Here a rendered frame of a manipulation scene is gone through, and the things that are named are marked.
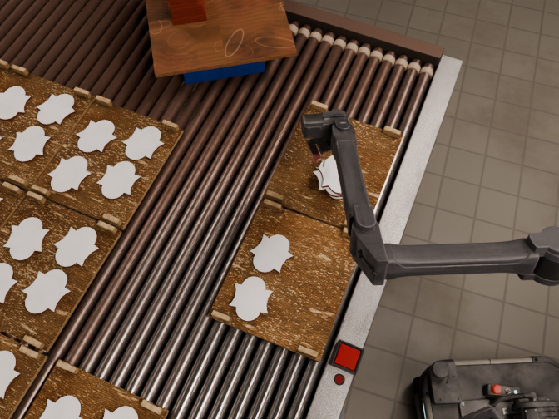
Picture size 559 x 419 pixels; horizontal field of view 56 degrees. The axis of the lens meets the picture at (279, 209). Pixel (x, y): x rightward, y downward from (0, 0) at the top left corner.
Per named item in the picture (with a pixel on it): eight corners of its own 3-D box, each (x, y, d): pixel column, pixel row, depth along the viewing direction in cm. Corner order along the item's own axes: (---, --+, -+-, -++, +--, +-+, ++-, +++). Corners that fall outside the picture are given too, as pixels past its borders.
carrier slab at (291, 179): (402, 138, 182) (403, 135, 181) (363, 238, 166) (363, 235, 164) (309, 105, 188) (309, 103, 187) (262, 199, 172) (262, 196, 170)
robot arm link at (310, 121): (348, 155, 142) (351, 128, 136) (306, 158, 141) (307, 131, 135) (339, 130, 151) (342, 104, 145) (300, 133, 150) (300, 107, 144)
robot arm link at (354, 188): (376, 262, 114) (382, 226, 107) (349, 263, 114) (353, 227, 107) (349, 147, 146) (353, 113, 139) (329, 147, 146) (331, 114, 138)
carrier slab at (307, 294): (363, 239, 166) (364, 237, 164) (319, 362, 149) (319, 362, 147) (262, 202, 171) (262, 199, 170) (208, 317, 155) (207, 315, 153)
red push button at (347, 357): (360, 352, 151) (361, 351, 149) (353, 372, 148) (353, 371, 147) (340, 343, 152) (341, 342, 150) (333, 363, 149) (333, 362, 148)
